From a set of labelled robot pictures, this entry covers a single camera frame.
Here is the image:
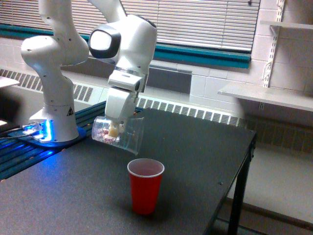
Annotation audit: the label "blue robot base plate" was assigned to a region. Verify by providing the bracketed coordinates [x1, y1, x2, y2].
[17, 127, 87, 149]

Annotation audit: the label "upper white shelf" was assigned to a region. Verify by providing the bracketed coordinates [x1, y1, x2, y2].
[260, 21, 313, 31]

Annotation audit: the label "white wall shelf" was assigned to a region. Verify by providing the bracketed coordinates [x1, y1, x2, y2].
[218, 83, 313, 112]

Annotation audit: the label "window blinds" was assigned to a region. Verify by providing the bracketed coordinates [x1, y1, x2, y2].
[0, 0, 260, 53]

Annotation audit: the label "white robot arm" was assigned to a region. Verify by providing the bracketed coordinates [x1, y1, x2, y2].
[21, 0, 157, 143]

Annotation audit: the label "white shelf bracket rail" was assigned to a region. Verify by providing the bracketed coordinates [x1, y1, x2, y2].
[261, 0, 285, 88]

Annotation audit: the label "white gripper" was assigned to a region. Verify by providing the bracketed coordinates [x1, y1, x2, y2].
[105, 70, 147, 137]

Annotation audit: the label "baseboard radiator vent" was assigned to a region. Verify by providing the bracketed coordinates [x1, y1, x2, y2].
[0, 68, 247, 127]

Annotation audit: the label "candies in clear cup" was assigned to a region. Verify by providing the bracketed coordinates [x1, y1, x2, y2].
[95, 123, 120, 144]

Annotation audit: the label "black table leg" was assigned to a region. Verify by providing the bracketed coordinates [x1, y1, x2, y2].
[227, 134, 257, 235]

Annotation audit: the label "red plastic cup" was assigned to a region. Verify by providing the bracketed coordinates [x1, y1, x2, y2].
[127, 158, 165, 215]

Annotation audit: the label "clear plastic cup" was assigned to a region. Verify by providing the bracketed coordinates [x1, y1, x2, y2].
[91, 116, 145, 155]

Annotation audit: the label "black cables at base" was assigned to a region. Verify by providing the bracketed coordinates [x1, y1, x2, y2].
[0, 124, 25, 140]

